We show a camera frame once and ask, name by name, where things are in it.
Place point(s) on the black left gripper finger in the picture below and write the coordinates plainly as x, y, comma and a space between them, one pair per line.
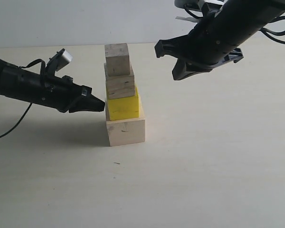
88, 103

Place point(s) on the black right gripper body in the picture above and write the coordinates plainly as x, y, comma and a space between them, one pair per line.
199, 48

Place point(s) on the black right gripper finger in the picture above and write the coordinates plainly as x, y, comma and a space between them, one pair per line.
183, 70

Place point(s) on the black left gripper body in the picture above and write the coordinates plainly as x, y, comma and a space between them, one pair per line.
60, 92

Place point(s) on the striped plywood cube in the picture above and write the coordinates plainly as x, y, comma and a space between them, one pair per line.
119, 86

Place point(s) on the yellow cube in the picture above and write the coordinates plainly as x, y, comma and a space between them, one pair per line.
124, 108

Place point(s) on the large pale wooden cube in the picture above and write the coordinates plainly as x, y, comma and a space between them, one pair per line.
126, 131

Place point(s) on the small pale wooden cube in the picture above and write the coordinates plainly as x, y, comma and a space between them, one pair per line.
117, 59

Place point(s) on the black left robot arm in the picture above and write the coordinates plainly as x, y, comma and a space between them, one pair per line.
18, 83

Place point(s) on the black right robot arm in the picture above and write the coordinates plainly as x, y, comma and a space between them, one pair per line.
216, 38

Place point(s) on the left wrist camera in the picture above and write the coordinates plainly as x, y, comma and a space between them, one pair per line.
58, 61

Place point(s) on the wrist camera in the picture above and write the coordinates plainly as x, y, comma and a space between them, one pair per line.
58, 61
197, 8

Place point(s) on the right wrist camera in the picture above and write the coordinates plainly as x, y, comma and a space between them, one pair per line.
197, 8

